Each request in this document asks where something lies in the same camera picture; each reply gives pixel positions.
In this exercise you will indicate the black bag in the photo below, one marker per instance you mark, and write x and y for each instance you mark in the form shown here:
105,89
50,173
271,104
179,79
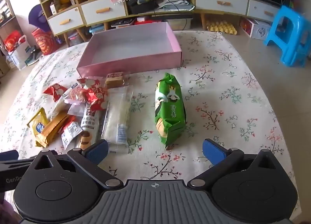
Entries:
143,6

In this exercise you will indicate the wooden shelf rack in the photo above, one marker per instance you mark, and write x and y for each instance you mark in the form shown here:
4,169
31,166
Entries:
4,12

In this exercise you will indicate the white cabinet drawer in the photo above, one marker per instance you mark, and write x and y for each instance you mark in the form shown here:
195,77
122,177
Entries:
73,17
209,0
264,7
116,7

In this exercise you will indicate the clear rice cracker packet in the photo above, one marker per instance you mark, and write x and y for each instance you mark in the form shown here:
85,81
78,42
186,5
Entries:
116,121

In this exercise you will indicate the red round gift bag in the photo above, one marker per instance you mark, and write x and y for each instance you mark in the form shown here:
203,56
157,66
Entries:
45,41

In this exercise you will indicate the blue plastic stool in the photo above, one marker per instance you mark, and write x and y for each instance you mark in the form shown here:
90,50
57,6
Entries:
289,19

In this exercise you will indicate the white printed box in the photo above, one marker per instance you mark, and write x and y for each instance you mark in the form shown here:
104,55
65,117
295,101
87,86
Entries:
262,30

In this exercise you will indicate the red box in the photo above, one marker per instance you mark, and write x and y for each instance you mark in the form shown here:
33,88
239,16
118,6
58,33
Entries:
145,21

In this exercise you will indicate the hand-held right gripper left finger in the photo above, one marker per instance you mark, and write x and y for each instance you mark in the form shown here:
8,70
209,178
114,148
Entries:
98,150

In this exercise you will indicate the pink cardboard box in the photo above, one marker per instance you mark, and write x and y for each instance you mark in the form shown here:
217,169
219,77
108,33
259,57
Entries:
136,63

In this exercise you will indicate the green snack packet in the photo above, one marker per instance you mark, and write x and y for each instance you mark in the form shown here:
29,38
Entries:
170,107

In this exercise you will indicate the yellow egg tray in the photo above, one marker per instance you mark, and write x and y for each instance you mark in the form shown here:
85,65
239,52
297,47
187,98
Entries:
221,27

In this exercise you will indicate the red label snack packet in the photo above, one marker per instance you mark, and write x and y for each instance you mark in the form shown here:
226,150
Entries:
70,129

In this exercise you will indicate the orange gold wafer packet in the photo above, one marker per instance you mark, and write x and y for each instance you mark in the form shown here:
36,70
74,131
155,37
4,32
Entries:
52,130

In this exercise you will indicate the pile of papers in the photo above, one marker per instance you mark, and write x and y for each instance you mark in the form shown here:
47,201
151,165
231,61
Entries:
175,1

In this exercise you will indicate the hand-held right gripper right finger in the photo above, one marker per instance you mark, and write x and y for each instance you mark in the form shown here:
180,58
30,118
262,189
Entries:
213,152

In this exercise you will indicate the grey cookie packet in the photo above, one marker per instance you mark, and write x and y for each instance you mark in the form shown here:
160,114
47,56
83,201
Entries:
88,126

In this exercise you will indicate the clear storage box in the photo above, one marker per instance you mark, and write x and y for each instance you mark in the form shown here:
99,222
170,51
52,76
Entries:
179,24

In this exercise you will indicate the clear brown biscuit packet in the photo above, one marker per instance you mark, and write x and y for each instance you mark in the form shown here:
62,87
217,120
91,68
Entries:
116,81

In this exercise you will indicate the purple hat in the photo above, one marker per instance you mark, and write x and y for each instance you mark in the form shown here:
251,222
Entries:
36,16

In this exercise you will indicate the yellow snack packet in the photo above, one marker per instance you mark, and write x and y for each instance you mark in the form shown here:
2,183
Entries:
37,125

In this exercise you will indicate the white red shopping bag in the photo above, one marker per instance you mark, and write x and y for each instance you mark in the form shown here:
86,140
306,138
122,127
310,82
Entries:
17,53

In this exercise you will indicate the red white snack packet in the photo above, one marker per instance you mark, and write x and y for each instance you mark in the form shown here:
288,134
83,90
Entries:
87,83

